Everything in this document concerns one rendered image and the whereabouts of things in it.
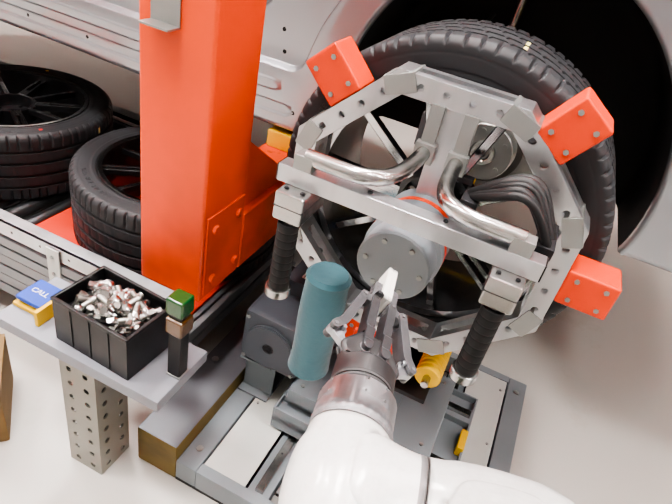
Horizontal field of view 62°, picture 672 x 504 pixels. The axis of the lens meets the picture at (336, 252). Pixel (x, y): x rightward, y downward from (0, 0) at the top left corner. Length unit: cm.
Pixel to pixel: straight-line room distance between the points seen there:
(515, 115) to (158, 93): 63
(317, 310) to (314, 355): 12
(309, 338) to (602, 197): 59
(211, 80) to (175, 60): 8
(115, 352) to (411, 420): 78
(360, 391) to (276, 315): 86
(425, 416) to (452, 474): 101
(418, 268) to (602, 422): 139
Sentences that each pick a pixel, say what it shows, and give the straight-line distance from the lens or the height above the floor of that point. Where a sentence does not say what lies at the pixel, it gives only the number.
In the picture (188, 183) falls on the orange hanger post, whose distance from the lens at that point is 113.
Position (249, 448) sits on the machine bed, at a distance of 158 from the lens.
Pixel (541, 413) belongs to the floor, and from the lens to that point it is 208.
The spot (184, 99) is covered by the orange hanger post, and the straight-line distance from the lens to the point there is 107.
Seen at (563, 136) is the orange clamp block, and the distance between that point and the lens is 94.
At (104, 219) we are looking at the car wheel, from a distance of 166.
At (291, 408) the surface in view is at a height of 15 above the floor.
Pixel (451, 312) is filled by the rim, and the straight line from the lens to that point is 122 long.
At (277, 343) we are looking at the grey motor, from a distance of 144.
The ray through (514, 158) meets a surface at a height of 85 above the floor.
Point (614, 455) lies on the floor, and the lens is 211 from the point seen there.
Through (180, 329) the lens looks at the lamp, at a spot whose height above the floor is 60.
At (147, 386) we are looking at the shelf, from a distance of 121.
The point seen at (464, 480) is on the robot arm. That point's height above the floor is 94.
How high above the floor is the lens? 137
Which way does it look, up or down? 34 degrees down
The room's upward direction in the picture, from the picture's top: 13 degrees clockwise
